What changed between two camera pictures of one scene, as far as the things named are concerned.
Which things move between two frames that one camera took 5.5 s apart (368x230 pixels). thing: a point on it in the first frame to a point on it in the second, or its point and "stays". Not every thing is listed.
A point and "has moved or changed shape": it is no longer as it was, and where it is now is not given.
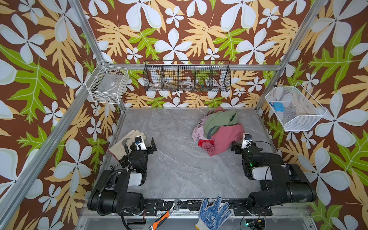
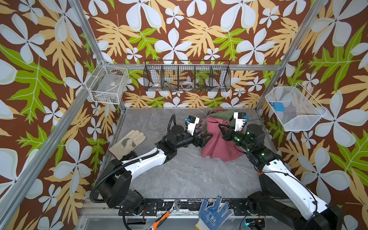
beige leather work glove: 118,149 stays
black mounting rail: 187,208 stays
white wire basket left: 108,84 stays
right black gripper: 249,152 to 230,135
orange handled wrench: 162,219 stays
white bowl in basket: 187,86 stays
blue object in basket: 279,107 stays
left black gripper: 149,150 to 201,143
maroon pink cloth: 223,137 has moved or changed shape
